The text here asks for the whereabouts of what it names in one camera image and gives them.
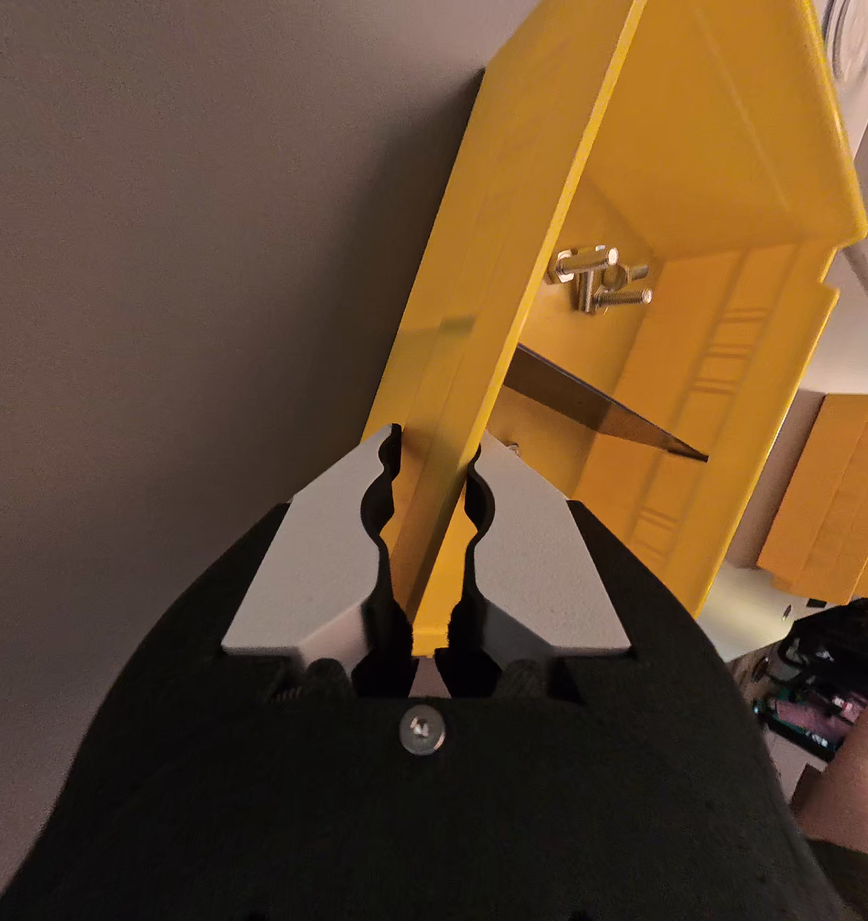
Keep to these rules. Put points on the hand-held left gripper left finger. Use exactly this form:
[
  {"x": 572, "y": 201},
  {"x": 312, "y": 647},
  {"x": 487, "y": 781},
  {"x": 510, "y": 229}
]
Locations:
[{"x": 304, "y": 575}]

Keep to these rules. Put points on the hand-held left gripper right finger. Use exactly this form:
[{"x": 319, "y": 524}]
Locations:
[{"x": 542, "y": 575}]

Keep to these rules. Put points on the silver hex bolt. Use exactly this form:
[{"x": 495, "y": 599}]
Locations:
[
  {"x": 632, "y": 273},
  {"x": 625, "y": 298},
  {"x": 567, "y": 265},
  {"x": 586, "y": 298}
]

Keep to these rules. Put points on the yellow plastic bin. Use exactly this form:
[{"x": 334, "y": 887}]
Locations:
[{"x": 829, "y": 504}]

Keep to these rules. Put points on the yellow bin with divider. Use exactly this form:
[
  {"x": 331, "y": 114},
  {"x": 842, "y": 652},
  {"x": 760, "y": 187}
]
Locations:
[{"x": 693, "y": 144}]

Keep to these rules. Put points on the person's right forearm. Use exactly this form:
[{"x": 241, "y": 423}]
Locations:
[{"x": 862, "y": 763}]

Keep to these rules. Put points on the green circuit board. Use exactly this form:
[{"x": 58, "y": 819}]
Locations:
[{"x": 801, "y": 719}]

